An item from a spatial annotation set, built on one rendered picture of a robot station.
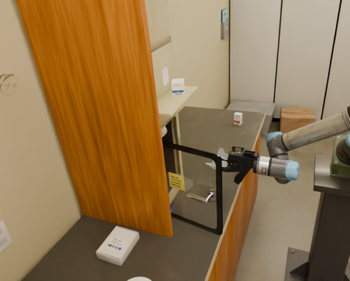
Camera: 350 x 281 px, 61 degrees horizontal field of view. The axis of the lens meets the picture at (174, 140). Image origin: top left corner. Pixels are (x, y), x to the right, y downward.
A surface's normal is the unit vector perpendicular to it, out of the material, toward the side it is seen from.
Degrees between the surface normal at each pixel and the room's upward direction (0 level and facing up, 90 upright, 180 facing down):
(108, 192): 90
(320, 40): 90
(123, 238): 0
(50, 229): 90
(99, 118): 90
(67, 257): 0
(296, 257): 0
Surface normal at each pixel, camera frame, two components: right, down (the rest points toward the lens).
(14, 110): 0.92, 0.11
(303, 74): -0.38, 0.48
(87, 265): -0.08, -0.87
